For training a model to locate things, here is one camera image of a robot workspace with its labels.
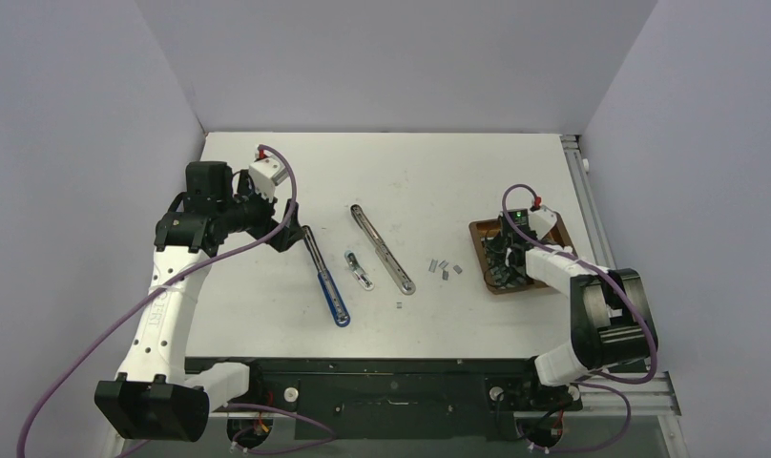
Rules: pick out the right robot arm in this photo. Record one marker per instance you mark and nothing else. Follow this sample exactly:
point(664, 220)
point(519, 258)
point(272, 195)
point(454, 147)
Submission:
point(610, 322)

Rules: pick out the blue stapler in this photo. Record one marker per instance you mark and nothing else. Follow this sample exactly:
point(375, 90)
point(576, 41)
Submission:
point(330, 290)

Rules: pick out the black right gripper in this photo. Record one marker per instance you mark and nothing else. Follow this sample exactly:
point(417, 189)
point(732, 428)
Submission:
point(498, 248)

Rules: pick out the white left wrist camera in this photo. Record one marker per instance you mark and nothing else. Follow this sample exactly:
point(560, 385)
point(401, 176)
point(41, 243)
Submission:
point(266, 174)

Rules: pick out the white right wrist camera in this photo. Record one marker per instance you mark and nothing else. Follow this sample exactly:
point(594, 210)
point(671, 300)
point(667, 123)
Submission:
point(542, 221)

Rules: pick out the light blue staple box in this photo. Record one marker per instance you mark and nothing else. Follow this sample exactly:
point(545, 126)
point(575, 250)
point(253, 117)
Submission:
point(357, 271)

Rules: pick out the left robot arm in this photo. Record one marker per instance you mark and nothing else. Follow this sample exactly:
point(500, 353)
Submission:
point(151, 396)

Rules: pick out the brown plastic divided tray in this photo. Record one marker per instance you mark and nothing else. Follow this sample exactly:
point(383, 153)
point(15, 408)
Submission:
point(488, 229)

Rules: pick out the pile of grey staples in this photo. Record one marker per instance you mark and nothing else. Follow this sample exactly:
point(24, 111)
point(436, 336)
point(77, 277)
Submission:
point(501, 263)

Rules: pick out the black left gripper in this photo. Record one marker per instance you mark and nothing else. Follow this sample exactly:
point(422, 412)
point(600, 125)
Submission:
point(267, 212)

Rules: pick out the silver black stapler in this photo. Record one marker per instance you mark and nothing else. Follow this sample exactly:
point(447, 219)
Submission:
point(395, 270)

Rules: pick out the aluminium frame rail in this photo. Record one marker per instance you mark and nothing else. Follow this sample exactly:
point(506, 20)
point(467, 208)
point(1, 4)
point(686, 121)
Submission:
point(421, 192)

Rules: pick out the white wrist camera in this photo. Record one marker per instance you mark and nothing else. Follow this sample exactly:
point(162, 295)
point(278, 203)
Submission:
point(266, 174)
point(542, 221)

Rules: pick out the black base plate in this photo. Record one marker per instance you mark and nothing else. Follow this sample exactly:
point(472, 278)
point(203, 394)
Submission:
point(399, 399)

